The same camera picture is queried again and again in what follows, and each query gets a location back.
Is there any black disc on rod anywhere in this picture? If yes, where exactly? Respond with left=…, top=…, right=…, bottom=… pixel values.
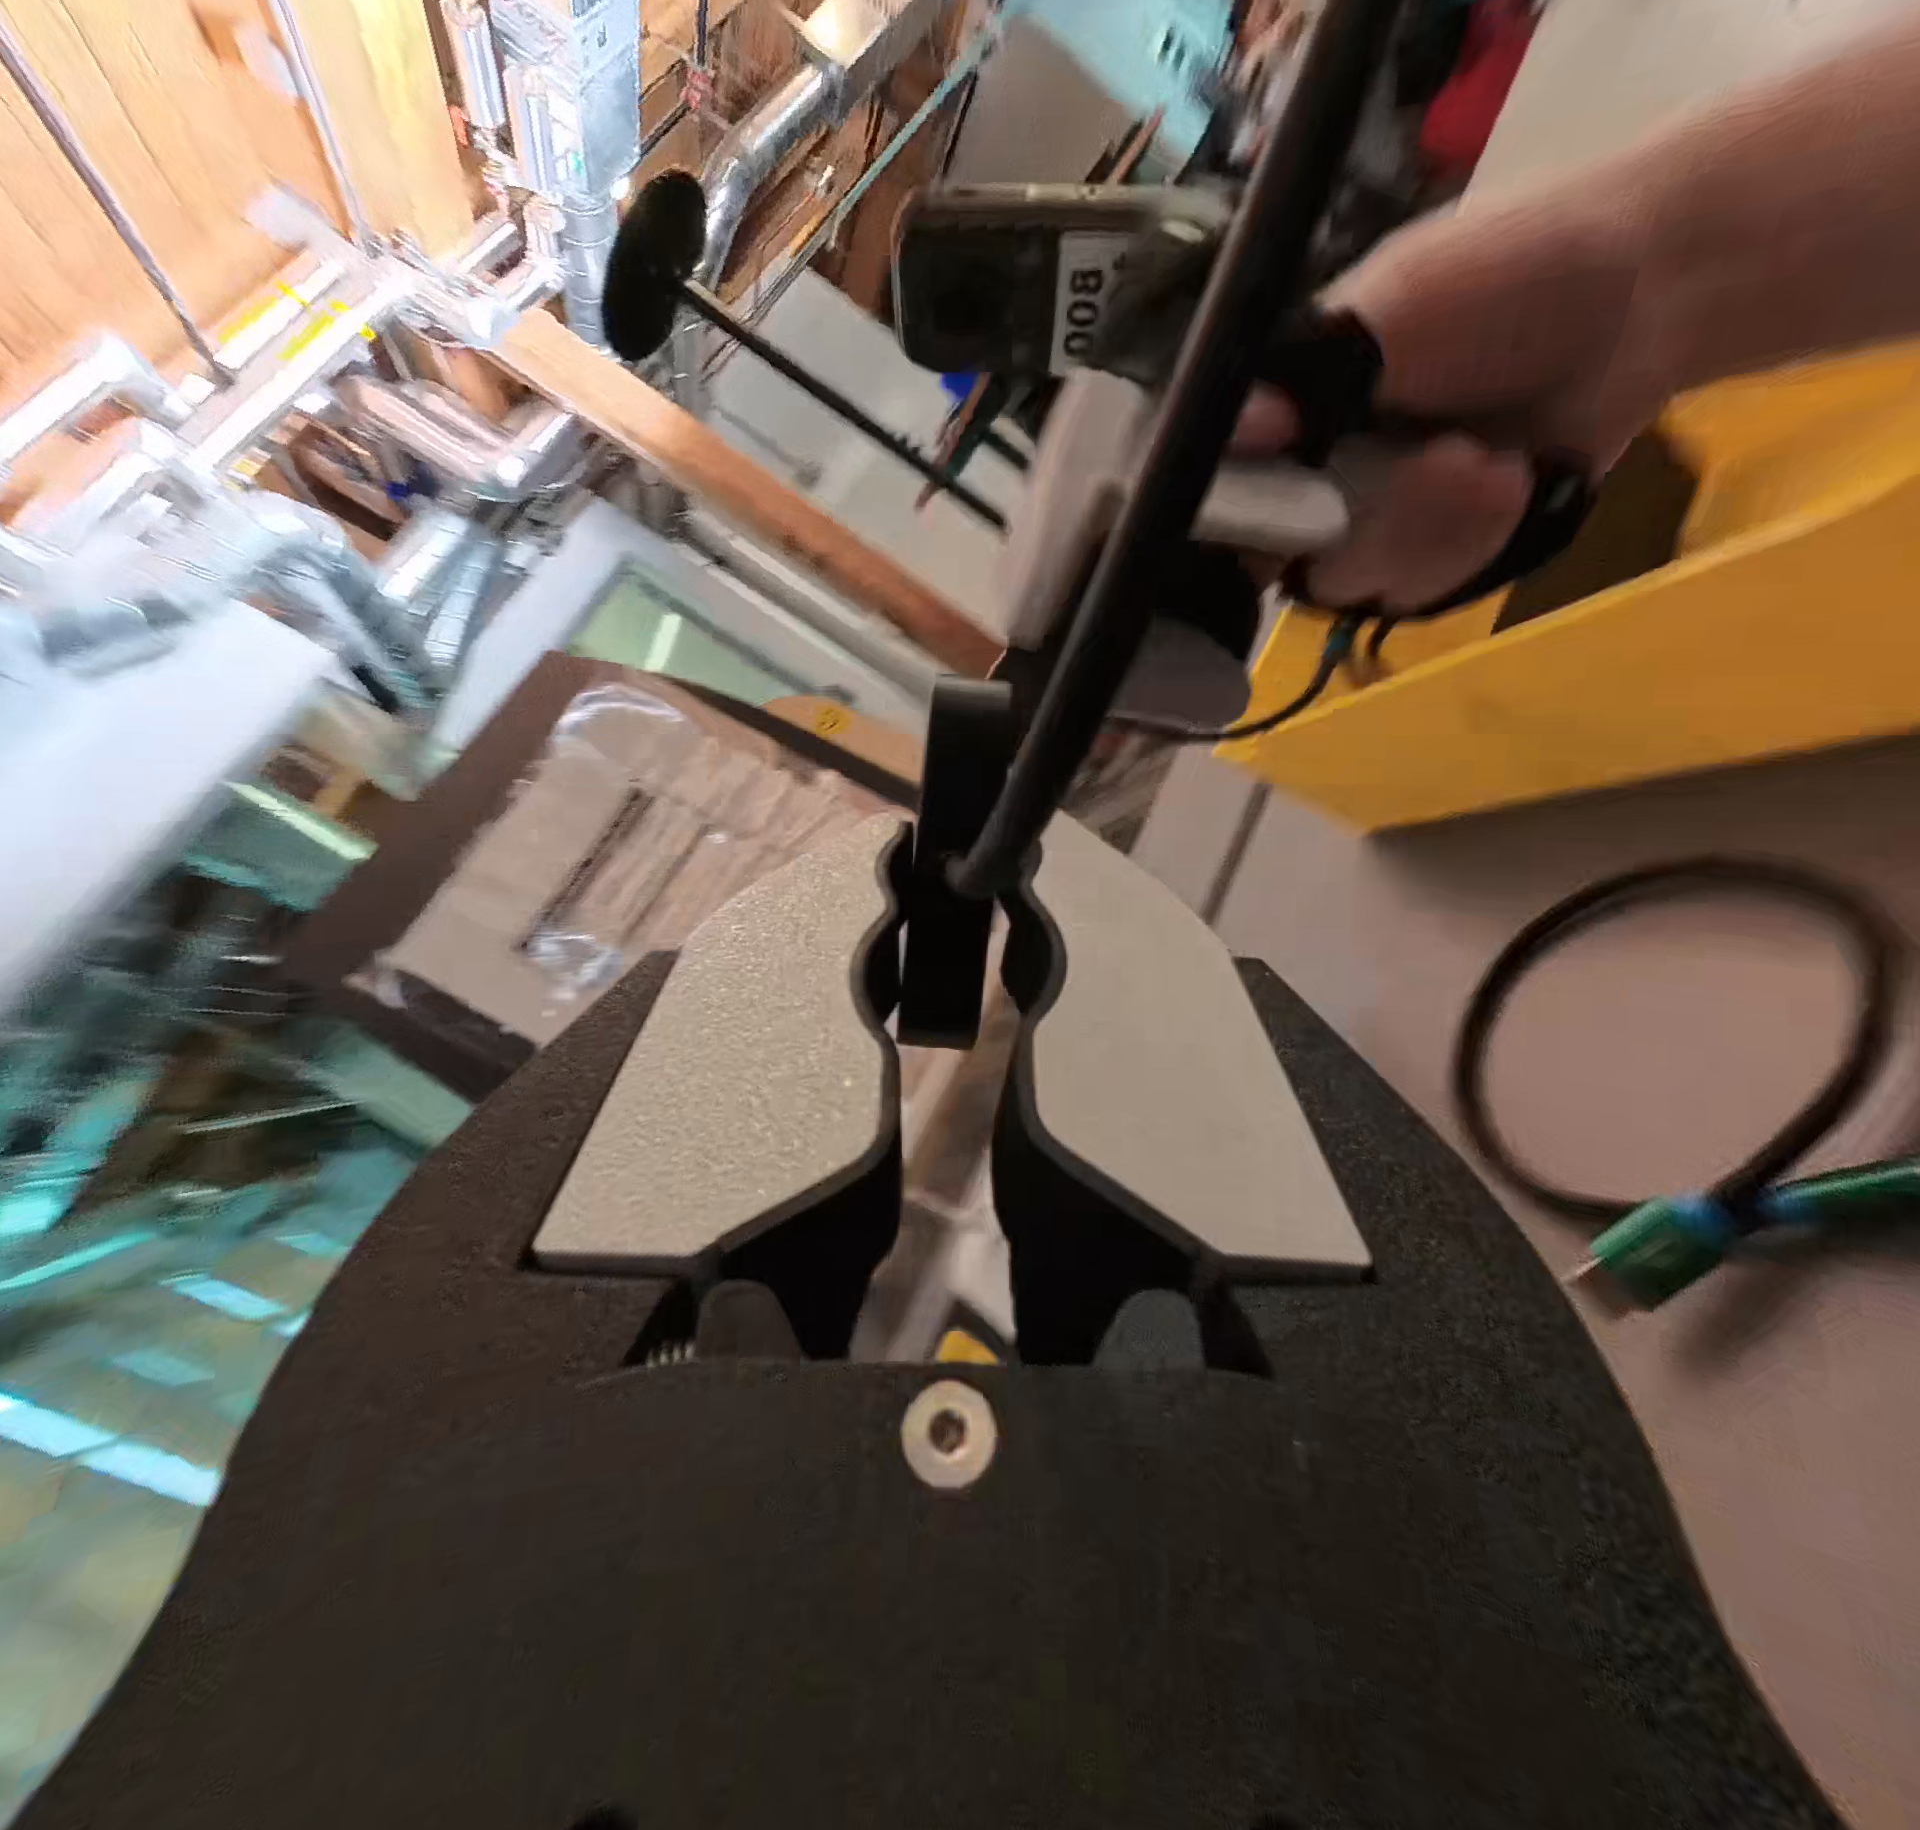
left=601, top=169, right=1010, bottom=530

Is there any silver ceiling ductwork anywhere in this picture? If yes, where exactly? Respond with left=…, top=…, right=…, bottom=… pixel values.
left=696, top=60, right=848, bottom=294

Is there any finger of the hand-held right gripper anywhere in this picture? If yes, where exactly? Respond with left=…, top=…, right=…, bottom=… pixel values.
left=1006, top=378, right=1163, bottom=654
left=1117, top=615, right=1256, bottom=736

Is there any wooden instruction board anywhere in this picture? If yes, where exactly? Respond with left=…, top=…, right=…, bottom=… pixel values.
left=285, top=649, right=939, bottom=1103

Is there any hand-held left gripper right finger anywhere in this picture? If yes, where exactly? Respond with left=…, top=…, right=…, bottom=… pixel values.
left=990, top=810, right=1376, bottom=1366

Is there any black HDMI switch with cable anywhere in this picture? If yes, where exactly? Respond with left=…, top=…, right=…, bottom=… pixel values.
left=897, top=0, right=1442, bottom=1050

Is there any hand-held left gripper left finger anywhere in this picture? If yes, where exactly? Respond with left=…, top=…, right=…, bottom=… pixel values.
left=532, top=815, right=915, bottom=1366

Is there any yellow plastic bin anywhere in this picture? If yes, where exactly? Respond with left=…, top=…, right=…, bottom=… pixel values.
left=1216, top=345, right=1920, bottom=833

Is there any person's right hand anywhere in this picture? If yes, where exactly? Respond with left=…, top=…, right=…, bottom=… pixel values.
left=1230, top=157, right=1707, bottom=617

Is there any wooden ceiling beam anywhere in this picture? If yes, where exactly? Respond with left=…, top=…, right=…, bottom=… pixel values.
left=496, top=306, right=1008, bottom=677

